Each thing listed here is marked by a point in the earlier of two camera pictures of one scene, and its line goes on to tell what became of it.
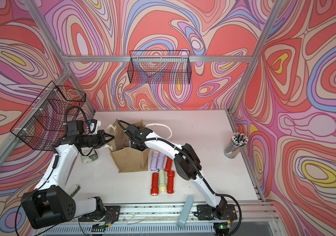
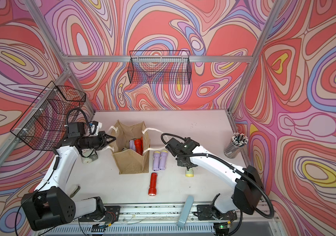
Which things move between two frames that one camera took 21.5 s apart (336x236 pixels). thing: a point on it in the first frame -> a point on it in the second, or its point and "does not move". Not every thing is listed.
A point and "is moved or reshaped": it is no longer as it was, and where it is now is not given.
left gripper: x=101 y=135 does not move
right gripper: x=133 y=145 -> x=181 y=164
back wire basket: x=159 y=67 does not move
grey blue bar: x=185 y=216 does not move
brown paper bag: x=126 y=159 does not move
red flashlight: x=170 y=182 is moved or reshaped
